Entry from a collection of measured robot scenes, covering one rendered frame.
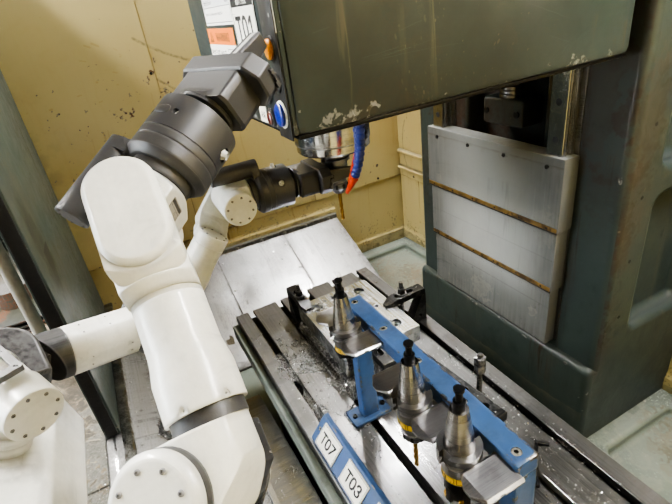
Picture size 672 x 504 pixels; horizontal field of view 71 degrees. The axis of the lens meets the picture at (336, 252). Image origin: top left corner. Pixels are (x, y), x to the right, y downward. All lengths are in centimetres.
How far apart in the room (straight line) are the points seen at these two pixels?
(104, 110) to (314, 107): 135
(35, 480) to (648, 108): 113
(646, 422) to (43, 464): 148
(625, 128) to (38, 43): 168
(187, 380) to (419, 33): 52
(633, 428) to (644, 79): 97
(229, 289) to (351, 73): 147
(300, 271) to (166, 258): 164
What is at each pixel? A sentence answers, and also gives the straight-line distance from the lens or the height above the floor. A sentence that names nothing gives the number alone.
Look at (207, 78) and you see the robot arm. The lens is 56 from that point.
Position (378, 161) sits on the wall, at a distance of 232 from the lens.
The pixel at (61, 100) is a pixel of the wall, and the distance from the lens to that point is 191.
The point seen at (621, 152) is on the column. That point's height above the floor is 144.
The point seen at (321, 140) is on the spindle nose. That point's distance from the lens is 94.
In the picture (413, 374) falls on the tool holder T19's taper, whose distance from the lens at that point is 73.
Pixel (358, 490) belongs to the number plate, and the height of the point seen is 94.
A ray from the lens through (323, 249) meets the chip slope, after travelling 213.
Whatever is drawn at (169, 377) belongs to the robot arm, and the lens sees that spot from 41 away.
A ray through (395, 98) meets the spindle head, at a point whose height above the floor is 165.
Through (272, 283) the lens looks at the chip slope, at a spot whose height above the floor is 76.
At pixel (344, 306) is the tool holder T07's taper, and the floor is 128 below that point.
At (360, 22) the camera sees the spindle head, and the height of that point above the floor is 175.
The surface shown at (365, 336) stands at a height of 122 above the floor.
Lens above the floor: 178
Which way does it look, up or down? 28 degrees down
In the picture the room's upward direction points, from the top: 8 degrees counter-clockwise
